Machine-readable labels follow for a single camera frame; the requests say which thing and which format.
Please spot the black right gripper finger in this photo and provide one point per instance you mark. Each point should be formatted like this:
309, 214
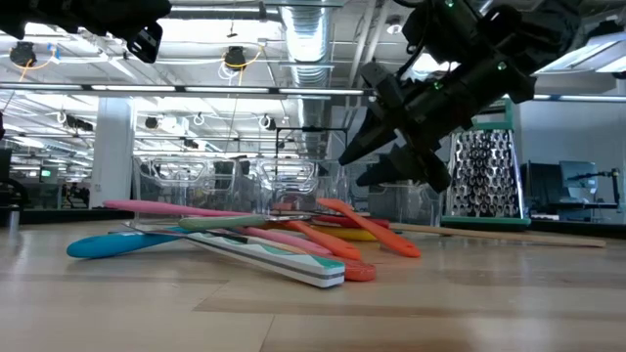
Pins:
371, 137
386, 171

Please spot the small orange silicone spoon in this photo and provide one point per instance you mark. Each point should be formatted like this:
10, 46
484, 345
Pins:
381, 234

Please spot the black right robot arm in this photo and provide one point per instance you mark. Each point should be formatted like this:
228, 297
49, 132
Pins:
538, 29

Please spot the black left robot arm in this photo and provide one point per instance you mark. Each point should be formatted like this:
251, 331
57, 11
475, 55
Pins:
10, 22

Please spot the clear plastic bin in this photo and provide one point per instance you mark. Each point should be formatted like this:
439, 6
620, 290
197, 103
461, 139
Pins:
293, 195
415, 205
147, 186

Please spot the yellow silicone spoon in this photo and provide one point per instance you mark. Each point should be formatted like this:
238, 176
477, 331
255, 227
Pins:
352, 234

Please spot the long ceiling light bar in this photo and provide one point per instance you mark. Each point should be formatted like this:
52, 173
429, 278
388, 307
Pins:
147, 88

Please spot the white ceiling sensor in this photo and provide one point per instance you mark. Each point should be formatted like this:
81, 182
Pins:
394, 27

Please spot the teal steel box grater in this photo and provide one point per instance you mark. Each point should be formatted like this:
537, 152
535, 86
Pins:
489, 186

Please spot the white pillar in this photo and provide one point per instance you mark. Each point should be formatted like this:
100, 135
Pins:
112, 146

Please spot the background desk monitor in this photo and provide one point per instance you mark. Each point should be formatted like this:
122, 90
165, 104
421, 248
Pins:
579, 176

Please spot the blue silicone spoon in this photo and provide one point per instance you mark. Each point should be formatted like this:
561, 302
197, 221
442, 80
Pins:
107, 244

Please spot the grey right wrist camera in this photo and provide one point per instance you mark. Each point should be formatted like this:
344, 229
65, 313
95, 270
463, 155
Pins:
384, 83

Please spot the silver metal post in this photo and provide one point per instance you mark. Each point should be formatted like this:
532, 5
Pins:
13, 220

